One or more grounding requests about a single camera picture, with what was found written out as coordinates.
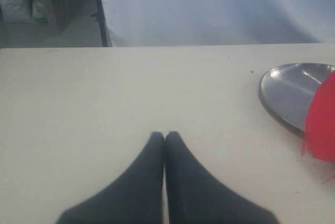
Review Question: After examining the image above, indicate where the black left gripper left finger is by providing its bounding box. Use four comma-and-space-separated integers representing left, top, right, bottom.
57, 132, 164, 223

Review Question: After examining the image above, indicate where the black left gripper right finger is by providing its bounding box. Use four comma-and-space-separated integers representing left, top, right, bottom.
164, 132, 278, 223

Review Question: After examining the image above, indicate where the red and black spatula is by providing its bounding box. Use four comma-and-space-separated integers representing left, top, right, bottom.
301, 72, 334, 163

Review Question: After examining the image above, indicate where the round steel plate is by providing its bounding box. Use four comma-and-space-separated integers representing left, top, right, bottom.
259, 63, 334, 137

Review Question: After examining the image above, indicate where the black backdrop stand pole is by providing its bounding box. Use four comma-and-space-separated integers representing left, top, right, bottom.
91, 0, 108, 47

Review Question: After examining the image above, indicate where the white backdrop cloth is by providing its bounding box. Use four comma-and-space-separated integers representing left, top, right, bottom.
102, 0, 334, 47

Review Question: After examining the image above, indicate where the green white bag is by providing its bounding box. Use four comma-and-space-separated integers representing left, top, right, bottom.
31, 0, 47, 23

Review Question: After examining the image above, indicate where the white plastic bag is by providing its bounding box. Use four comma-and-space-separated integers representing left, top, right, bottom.
1, 0, 31, 23

